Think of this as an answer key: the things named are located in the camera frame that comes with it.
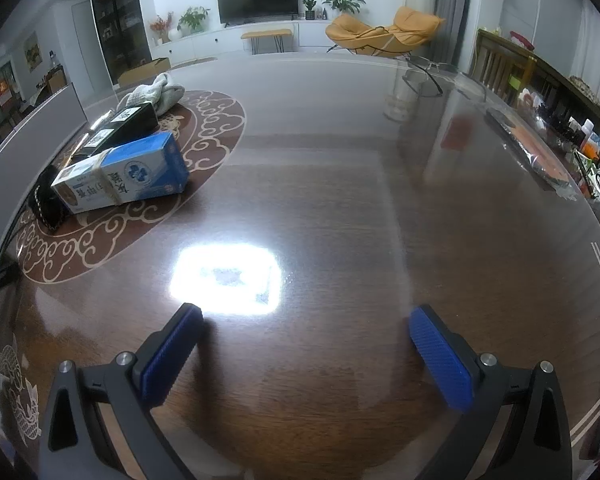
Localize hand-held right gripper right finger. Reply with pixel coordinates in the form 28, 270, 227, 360
409, 304, 574, 480

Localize blue and white carton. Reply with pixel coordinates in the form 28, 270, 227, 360
51, 131, 191, 215

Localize clear plastic bag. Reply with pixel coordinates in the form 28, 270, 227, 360
482, 105, 578, 201

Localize white knit glove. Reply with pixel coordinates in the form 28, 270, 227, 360
129, 72, 187, 115

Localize wooden slatted chair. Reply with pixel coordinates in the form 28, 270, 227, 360
472, 29, 537, 103

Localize dark wooden sideboard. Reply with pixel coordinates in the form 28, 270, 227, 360
530, 50, 600, 131

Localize black television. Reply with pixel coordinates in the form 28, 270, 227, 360
216, 0, 299, 26

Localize thin-rimmed eyeglasses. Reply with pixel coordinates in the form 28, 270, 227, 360
402, 56, 461, 97

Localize black box white print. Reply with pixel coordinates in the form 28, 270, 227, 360
72, 101, 160, 161

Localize wooden bench hairpin legs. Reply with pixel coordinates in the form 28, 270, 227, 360
241, 30, 293, 55

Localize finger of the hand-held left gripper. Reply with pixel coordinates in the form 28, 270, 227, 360
0, 262, 22, 295

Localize orange lounge chair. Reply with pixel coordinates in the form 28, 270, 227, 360
325, 6, 445, 57

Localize framed landscape painting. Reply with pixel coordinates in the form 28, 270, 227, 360
22, 32, 43, 71

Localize large potted plant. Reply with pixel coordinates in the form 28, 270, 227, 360
322, 0, 367, 15

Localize dark wooden desktop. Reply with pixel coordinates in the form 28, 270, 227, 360
0, 52, 600, 480

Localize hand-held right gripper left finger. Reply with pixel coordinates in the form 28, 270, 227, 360
39, 302, 206, 480

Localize red flower arrangement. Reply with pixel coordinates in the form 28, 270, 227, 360
149, 12, 175, 45

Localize white media console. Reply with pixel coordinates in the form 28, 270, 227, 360
152, 19, 341, 63

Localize leafy potted plant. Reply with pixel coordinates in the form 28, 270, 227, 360
177, 6, 211, 35

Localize brown cardboard box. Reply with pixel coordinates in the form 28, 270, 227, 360
117, 57, 172, 86

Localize cluster of small bottles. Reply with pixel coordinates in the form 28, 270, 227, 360
517, 87, 600, 201

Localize glass display cabinet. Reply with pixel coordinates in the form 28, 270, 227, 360
87, 0, 153, 86

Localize grey curtain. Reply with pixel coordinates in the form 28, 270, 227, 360
437, 0, 476, 68

